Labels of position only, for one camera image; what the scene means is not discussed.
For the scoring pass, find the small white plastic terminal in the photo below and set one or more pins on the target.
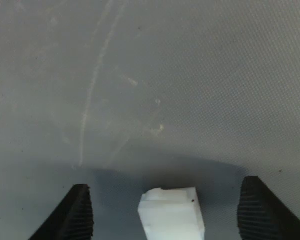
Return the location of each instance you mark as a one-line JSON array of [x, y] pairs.
[[171, 215]]

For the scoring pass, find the dark grey mat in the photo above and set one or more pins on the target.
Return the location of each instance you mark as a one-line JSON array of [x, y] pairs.
[[165, 87]]

